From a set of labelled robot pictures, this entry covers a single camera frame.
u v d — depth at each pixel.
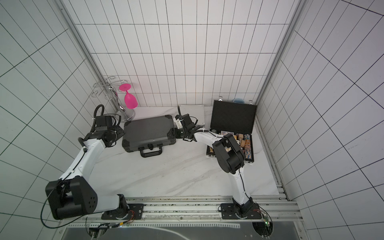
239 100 1.15
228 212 0.73
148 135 0.98
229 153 0.56
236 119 0.98
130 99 1.00
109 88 0.93
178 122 0.88
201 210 0.75
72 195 0.40
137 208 0.74
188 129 0.77
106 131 0.63
